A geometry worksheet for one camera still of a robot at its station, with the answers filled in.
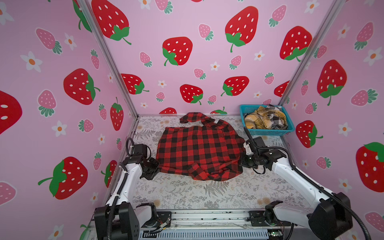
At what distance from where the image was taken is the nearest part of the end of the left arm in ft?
1.93

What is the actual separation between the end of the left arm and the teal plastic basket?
2.19 feet

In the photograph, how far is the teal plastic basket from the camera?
1.03m
